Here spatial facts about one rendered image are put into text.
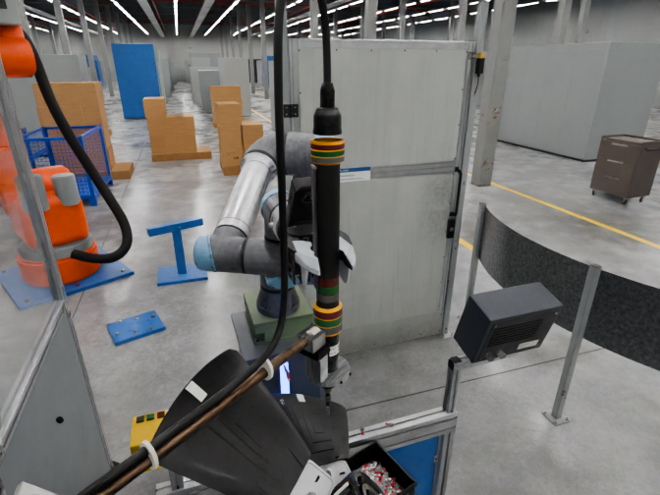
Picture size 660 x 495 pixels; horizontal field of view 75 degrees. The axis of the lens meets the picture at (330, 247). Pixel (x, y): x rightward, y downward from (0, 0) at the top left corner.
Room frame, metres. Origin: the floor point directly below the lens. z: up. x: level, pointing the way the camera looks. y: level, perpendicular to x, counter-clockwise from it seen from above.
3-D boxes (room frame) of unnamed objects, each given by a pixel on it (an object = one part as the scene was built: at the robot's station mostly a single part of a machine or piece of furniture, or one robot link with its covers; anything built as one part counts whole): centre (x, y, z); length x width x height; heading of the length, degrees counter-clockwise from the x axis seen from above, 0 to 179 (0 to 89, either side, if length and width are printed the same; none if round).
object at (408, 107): (2.57, -0.31, 1.10); 1.21 x 0.06 x 2.20; 109
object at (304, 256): (0.55, 0.03, 1.61); 0.09 x 0.03 x 0.06; 9
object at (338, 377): (0.55, 0.01, 1.47); 0.09 x 0.07 x 0.10; 144
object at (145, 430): (0.80, 0.40, 1.02); 0.16 x 0.10 x 0.11; 109
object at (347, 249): (0.57, -0.02, 1.61); 0.09 x 0.03 x 0.06; 29
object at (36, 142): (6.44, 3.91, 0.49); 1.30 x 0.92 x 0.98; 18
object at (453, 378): (1.07, -0.38, 0.96); 0.03 x 0.03 x 0.20; 19
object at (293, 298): (1.33, 0.18, 1.14); 0.15 x 0.15 x 0.10
